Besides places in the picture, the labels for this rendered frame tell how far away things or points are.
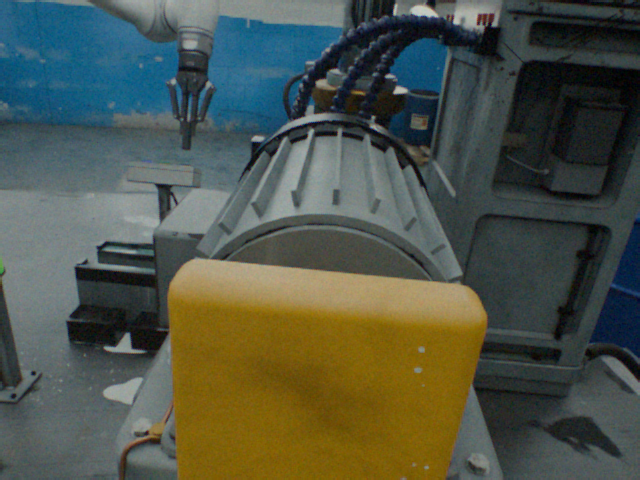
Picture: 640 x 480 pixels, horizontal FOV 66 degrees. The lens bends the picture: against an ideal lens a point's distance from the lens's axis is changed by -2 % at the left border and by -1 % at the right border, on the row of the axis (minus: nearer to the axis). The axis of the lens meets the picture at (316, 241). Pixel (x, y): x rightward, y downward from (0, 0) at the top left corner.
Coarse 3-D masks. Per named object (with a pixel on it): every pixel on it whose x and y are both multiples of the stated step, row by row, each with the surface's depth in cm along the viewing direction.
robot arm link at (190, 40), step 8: (184, 32) 121; (192, 32) 121; (200, 32) 121; (208, 32) 123; (184, 40) 121; (192, 40) 121; (200, 40) 122; (208, 40) 123; (176, 48) 123; (184, 48) 121; (192, 48) 121; (200, 48) 122; (208, 48) 123; (208, 56) 126
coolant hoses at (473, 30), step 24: (360, 24) 66; (384, 24) 66; (408, 24) 67; (432, 24) 68; (456, 24) 96; (480, 24) 77; (336, 48) 67; (384, 48) 70; (480, 48) 71; (312, 72) 69; (360, 72) 70; (384, 72) 75; (336, 96) 71
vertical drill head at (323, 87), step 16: (352, 0) 83; (368, 0) 82; (384, 0) 82; (352, 16) 84; (368, 16) 83; (352, 48) 86; (368, 48) 85; (352, 64) 87; (320, 80) 95; (336, 80) 88; (368, 80) 86; (320, 96) 88; (352, 96) 84; (384, 96) 85; (400, 96) 87; (352, 112) 86; (384, 112) 87; (400, 112) 91
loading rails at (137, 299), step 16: (112, 240) 116; (112, 256) 114; (128, 256) 113; (144, 256) 113; (80, 272) 104; (96, 272) 104; (112, 272) 104; (128, 272) 103; (144, 272) 104; (80, 288) 106; (96, 288) 105; (112, 288) 105; (128, 288) 105; (144, 288) 105; (96, 304) 107; (112, 304) 107; (128, 304) 107; (144, 304) 106; (128, 320) 108
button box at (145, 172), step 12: (132, 168) 124; (144, 168) 124; (156, 168) 124; (168, 168) 124; (180, 168) 124; (192, 168) 124; (132, 180) 124; (144, 180) 124; (156, 180) 124; (168, 180) 124; (180, 180) 124; (192, 180) 124
